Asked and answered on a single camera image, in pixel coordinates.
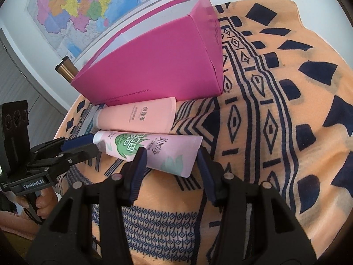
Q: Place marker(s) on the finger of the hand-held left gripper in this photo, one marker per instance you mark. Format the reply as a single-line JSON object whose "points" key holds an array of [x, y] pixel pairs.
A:
{"points": [[78, 141], [80, 154]]}

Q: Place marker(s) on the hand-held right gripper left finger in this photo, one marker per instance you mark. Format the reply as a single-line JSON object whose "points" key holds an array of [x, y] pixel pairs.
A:
{"points": [[138, 171]]}

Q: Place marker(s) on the pink cardboard box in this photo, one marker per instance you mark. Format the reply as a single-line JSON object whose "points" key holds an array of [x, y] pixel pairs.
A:
{"points": [[154, 66]]}

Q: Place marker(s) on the pink lotion tube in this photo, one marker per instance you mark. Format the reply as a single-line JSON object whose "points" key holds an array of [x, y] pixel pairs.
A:
{"points": [[143, 116]]}

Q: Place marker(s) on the person's left hand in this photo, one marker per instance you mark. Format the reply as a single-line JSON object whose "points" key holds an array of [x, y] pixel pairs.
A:
{"points": [[48, 203]]}

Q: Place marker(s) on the grey cabinet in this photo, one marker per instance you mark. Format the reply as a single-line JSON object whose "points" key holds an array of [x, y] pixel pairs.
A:
{"points": [[22, 88]]}

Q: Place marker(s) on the white teal medicine box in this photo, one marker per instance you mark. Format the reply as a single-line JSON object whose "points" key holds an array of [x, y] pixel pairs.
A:
{"points": [[89, 118]]}

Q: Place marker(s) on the orange patterned blanket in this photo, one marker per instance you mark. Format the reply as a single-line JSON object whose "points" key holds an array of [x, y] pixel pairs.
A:
{"points": [[303, 116]]}

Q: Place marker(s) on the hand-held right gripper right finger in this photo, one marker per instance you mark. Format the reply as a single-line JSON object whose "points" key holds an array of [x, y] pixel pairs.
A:
{"points": [[204, 171]]}

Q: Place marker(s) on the colourful wall map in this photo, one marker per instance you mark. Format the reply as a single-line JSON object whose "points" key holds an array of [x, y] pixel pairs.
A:
{"points": [[82, 2]]}

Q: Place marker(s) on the gold thermos flask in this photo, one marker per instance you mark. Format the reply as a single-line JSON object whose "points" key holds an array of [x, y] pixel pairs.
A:
{"points": [[66, 70]]}

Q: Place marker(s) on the lilac cream tube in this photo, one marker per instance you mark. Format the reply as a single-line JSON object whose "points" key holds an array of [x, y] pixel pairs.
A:
{"points": [[165, 154]]}

